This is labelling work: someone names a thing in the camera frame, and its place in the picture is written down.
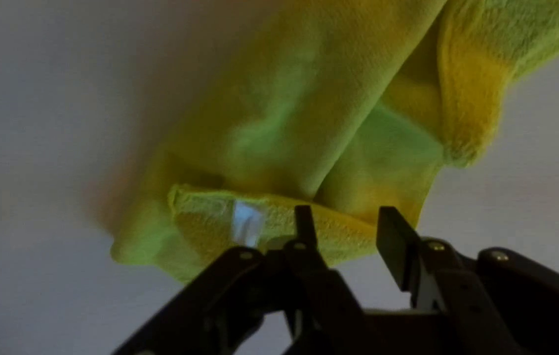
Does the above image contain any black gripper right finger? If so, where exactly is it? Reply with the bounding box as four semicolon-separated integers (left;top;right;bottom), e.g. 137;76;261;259
376;206;559;355

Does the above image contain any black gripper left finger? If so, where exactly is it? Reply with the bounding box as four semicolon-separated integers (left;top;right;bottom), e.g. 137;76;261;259
113;204;368;355

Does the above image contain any yellow-green towel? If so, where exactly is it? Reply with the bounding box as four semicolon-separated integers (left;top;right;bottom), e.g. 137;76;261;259
97;0;559;285

